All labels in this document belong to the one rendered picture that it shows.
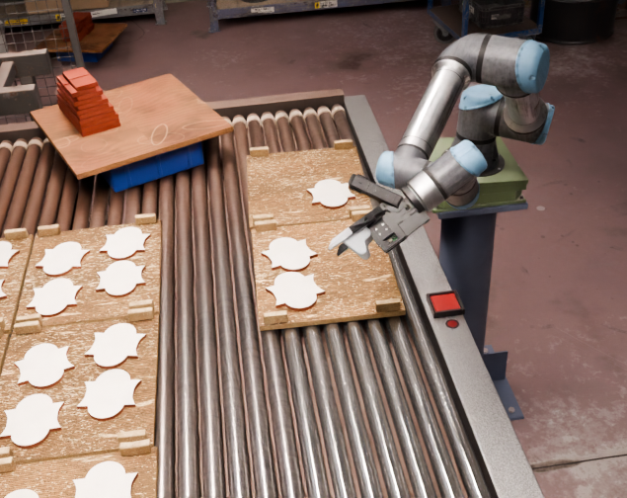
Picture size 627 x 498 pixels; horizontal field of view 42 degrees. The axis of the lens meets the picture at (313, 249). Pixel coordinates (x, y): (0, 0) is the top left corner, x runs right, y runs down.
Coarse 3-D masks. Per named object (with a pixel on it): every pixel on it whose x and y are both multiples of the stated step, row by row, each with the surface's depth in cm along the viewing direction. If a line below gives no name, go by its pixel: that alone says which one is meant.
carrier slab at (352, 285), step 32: (320, 224) 226; (256, 256) 216; (320, 256) 215; (352, 256) 214; (384, 256) 213; (256, 288) 205; (320, 288) 204; (352, 288) 203; (384, 288) 202; (288, 320) 194; (320, 320) 194; (352, 320) 195
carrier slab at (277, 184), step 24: (264, 168) 253; (288, 168) 252; (312, 168) 252; (336, 168) 251; (360, 168) 250; (264, 192) 242; (288, 192) 241; (288, 216) 231; (312, 216) 230; (336, 216) 229
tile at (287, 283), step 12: (288, 276) 207; (300, 276) 206; (312, 276) 206; (276, 288) 203; (288, 288) 203; (300, 288) 202; (312, 288) 202; (276, 300) 199; (288, 300) 199; (300, 300) 198; (312, 300) 198
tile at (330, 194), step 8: (320, 184) 242; (328, 184) 242; (336, 184) 241; (344, 184) 241; (312, 192) 238; (320, 192) 238; (328, 192) 238; (336, 192) 238; (344, 192) 238; (320, 200) 235; (328, 200) 235; (336, 200) 234; (344, 200) 234; (336, 208) 232
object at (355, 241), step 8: (344, 232) 159; (352, 232) 159; (360, 232) 161; (368, 232) 161; (336, 240) 159; (344, 240) 159; (352, 240) 159; (360, 240) 160; (328, 248) 159; (352, 248) 159; (360, 248) 159
